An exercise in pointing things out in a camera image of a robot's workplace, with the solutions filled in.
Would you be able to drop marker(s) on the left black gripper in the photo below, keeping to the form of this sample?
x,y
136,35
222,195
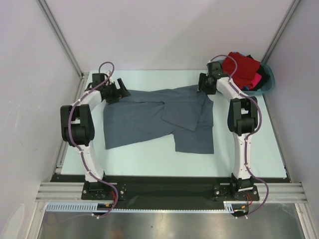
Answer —
x,y
117,95

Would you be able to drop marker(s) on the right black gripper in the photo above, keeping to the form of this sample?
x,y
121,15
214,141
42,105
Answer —
x,y
203,76

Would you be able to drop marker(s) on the grey-blue t shirt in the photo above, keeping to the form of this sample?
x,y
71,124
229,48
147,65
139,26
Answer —
x,y
184,112

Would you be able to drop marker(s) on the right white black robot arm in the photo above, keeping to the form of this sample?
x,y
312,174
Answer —
x,y
242,122

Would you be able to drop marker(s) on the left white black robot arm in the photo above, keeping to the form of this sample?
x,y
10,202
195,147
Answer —
x,y
77,126

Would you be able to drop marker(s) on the red t shirt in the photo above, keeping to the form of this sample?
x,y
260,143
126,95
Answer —
x,y
246,69

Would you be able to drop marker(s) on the pink t shirt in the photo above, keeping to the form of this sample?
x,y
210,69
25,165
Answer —
x,y
253,83

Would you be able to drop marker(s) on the black t shirt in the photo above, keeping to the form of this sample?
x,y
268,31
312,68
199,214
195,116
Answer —
x,y
264,84

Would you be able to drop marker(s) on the teal plastic basket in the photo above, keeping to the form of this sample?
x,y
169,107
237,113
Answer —
x,y
229,67

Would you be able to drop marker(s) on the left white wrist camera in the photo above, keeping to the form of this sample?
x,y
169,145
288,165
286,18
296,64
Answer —
x,y
108,76

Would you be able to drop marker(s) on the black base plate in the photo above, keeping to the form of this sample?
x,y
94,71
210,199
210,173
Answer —
x,y
165,193

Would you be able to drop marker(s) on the left aluminium frame post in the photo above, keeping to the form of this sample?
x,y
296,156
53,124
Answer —
x,y
47,12

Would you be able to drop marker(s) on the aluminium frame post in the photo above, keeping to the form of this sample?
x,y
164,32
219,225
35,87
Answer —
x,y
281,29
47,12

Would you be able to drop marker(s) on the right aluminium frame post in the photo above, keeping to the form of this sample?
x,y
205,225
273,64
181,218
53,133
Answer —
x,y
281,29

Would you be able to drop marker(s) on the grey slotted cable duct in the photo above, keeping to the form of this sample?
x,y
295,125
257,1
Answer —
x,y
101,208

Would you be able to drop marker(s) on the aluminium front rail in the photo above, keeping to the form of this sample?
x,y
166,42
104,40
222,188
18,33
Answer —
x,y
72,191

